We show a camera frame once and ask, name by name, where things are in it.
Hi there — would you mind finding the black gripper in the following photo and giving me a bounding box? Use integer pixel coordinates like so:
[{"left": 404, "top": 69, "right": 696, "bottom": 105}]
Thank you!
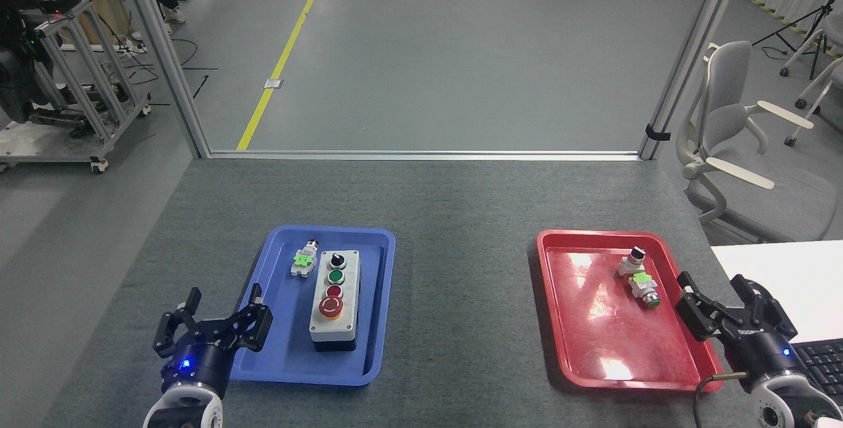
[
  {"left": 153, "top": 283, "right": 273, "bottom": 398},
  {"left": 676, "top": 271, "right": 802, "bottom": 387}
]

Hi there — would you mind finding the grey control box with buttons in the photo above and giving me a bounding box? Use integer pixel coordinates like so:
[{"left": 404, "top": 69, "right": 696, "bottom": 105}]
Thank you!
[{"left": 309, "top": 249, "right": 362, "bottom": 354}]

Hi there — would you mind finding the brown cardboard box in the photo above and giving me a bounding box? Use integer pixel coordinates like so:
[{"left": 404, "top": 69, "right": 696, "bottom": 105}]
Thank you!
[{"left": 38, "top": 0, "right": 130, "bottom": 45}]

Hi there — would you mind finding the blue plastic tray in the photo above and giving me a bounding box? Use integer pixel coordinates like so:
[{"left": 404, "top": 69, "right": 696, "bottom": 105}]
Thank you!
[{"left": 227, "top": 225, "right": 397, "bottom": 387}]

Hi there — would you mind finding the black keyboard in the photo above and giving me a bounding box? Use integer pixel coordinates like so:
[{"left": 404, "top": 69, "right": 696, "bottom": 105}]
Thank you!
[{"left": 790, "top": 338, "right": 843, "bottom": 410}]

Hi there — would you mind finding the red plastic tray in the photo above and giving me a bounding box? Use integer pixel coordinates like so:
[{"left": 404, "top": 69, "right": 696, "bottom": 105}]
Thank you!
[{"left": 536, "top": 229, "right": 725, "bottom": 391}]

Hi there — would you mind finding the grey office chair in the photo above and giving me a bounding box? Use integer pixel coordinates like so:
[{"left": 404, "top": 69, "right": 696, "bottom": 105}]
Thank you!
[{"left": 676, "top": 40, "right": 838, "bottom": 245}]

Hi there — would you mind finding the white office chair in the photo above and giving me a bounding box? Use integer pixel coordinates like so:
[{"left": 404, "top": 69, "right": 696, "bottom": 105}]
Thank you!
[{"left": 780, "top": 25, "right": 843, "bottom": 147}]

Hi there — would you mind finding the black tripod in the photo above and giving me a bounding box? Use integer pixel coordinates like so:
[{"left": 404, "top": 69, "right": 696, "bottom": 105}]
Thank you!
[{"left": 752, "top": 0, "right": 843, "bottom": 81}]

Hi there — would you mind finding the black machine on cart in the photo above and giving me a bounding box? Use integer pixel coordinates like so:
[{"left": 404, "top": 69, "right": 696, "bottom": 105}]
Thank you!
[{"left": 0, "top": 0, "right": 63, "bottom": 127}]

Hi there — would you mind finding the black cable with brass fitting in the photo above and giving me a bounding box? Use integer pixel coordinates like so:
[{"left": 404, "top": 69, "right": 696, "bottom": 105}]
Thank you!
[{"left": 693, "top": 371, "right": 749, "bottom": 428}]

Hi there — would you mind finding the green-headed push button switch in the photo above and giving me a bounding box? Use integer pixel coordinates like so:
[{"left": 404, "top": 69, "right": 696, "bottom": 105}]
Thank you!
[{"left": 629, "top": 273, "right": 663, "bottom": 310}]

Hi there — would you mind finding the black knob selector switch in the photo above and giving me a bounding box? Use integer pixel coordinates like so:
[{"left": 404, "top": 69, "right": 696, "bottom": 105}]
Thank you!
[{"left": 618, "top": 248, "right": 647, "bottom": 277}]

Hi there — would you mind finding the red-headed push button switch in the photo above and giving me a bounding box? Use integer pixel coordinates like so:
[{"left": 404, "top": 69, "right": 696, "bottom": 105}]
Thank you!
[{"left": 290, "top": 240, "right": 321, "bottom": 279}]

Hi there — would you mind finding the silver aluminium post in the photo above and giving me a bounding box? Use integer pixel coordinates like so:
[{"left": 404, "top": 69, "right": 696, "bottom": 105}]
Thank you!
[
  {"left": 637, "top": 0, "right": 749, "bottom": 161},
  {"left": 117, "top": 0, "right": 212, "bottom": 159}
]

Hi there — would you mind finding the black floor cable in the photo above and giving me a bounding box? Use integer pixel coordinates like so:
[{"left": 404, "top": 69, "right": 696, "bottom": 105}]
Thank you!
[{"left": 122, "top": 36, "right": 219, "bottom": 98}]

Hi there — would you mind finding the silver aluminium rail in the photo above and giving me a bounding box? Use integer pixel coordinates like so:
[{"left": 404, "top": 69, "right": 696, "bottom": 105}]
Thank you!
[{"left": 207, "top": 149, "right": 643, "bottom": 163}]

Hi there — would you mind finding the aluminium frame cart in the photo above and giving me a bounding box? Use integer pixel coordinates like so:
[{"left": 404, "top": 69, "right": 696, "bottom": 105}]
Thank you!
[{"left": 0, "top": 0, "right": 153, "bottom": 176}]

